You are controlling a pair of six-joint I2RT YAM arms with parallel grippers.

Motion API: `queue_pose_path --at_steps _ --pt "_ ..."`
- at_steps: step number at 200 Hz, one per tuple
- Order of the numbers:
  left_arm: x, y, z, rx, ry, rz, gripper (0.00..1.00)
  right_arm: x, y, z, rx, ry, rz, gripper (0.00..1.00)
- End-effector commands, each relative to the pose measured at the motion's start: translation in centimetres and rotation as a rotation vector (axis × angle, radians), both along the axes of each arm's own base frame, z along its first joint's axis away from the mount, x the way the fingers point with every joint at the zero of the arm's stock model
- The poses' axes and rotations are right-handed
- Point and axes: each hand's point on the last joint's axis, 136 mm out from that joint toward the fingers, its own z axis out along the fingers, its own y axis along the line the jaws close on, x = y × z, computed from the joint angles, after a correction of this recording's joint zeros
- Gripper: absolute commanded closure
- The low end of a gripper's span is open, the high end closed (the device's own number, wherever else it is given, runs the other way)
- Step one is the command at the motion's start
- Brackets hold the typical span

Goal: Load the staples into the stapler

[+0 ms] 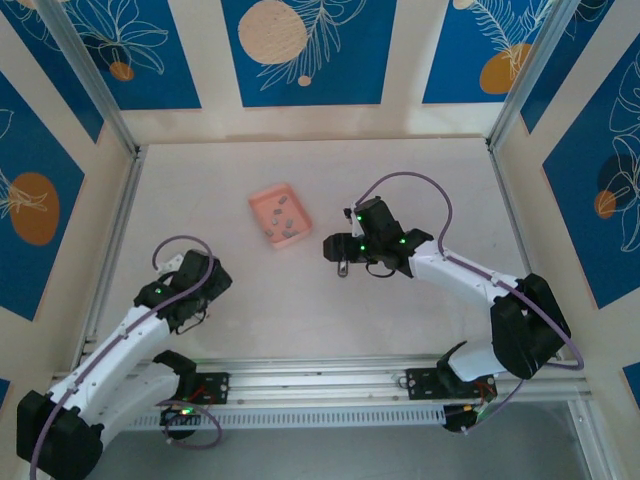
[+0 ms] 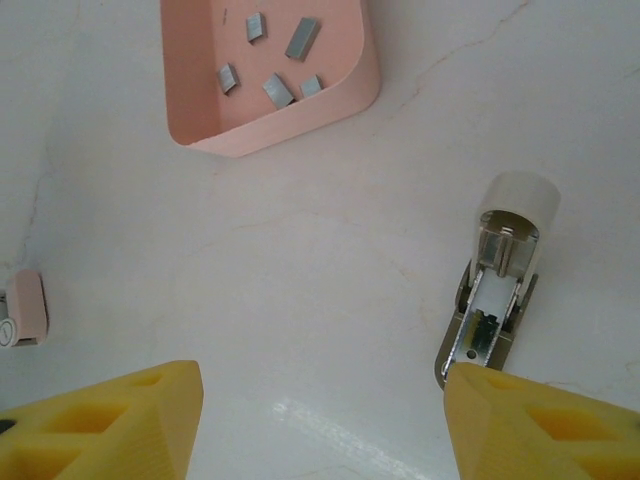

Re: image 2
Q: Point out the pink and white mini stapler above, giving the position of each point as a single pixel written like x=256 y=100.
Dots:
x=30 y=305

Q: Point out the beige and cream mini stapler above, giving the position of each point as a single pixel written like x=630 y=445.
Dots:
x=520 y=195

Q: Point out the pink plastic tray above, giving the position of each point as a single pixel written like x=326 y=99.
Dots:
x=200 y=75

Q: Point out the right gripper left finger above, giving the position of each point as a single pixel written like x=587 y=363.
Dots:
x=125 y=430

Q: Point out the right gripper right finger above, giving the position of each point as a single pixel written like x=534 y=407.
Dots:
x=500 y=440

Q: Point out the grey staple strip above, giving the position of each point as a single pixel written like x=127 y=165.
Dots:
x=311 y=86
x=277 y=90
x=227 y=79
x=255 y=27
x=302 y=39

